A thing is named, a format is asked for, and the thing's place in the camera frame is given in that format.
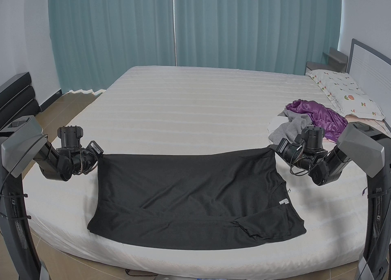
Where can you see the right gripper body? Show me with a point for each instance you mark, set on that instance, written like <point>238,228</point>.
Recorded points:
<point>288,152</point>

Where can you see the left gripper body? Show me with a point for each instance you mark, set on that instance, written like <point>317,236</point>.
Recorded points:
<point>91,155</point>

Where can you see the black T-shirt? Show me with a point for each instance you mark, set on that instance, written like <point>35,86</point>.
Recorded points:
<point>189,196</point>

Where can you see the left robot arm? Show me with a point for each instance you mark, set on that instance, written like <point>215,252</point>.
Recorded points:
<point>21,147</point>

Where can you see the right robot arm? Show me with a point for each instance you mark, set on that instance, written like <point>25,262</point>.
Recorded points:
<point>363,147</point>

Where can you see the bed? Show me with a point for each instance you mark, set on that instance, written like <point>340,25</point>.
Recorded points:
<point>198,104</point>

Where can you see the grey garment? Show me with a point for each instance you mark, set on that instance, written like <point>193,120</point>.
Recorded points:
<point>290,129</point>

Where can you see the white garment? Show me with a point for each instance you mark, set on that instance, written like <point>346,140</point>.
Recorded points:
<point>275,123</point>

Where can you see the pink garment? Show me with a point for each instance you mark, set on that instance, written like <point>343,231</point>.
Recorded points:
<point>326,138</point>

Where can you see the purple satin garment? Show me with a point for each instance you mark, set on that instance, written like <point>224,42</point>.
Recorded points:
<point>323,117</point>

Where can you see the white printed pillow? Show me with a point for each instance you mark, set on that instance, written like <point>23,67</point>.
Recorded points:
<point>345,89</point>

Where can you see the black chest of drawers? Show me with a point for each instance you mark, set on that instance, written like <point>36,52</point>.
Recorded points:
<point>15,98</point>

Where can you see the grey bedside table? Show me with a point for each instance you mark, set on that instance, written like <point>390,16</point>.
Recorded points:
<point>333,58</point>

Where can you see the blue-green curtain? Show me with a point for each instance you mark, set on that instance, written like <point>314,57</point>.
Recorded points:
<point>259,19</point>
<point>113,25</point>

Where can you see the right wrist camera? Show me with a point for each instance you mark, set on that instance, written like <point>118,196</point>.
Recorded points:
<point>298,140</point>

